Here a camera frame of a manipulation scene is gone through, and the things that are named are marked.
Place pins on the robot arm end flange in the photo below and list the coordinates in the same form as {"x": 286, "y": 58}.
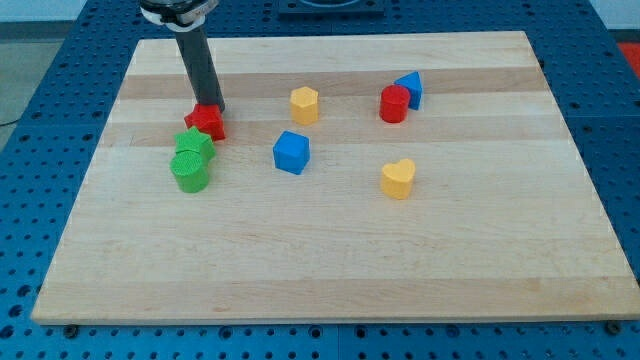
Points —
{"x": 176, "y": 12}

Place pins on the yellow hexagon block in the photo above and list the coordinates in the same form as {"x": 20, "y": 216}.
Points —
{"x": 304, "y": 105}

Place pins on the blue triangle block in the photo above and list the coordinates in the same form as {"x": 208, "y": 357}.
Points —
{"x": 413, "y": 83}

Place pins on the blue cube block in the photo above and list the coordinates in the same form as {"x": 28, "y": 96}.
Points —
{"x": 291, "y": 152}

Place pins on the yellow heart block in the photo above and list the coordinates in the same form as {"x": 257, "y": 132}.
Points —
{"x": 397, "y": 178}

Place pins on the red cylinder block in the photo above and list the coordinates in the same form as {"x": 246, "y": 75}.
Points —
{"x": 394, "y": 104}

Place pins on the red pentagon block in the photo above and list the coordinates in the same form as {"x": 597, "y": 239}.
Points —
{"x": 207, "y": 119}

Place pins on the green cylinder block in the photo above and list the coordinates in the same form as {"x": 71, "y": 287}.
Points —
{"x": 190, "y": 171}

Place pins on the green star block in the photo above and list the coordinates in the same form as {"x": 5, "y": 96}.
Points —
{"x": 195, "y": 141}

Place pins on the wooden board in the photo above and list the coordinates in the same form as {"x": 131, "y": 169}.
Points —
{"x": 503, "y": 222}

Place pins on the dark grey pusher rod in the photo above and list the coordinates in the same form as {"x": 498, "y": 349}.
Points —
{"x": 197, "y": 59}

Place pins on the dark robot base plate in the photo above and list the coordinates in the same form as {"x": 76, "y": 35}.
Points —
{"x": 288, "y": 8}

